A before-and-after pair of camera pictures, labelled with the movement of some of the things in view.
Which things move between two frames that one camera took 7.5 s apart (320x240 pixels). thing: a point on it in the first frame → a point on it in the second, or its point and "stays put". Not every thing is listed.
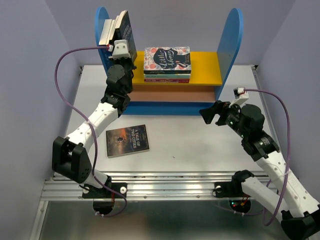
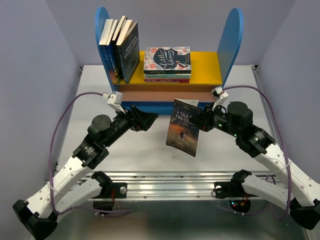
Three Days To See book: (116, 20) → (114, 41)
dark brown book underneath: (126, 141) → (182, 134)
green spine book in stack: (167, 75) stays put
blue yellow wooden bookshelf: (211, 74) stays put
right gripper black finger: (208, 114) → (200, 121)
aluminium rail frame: (168, 164) stays put
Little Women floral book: (167, 60) stays put
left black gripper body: (127, 65) → (123, 124)
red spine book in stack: (166, 80) stays put
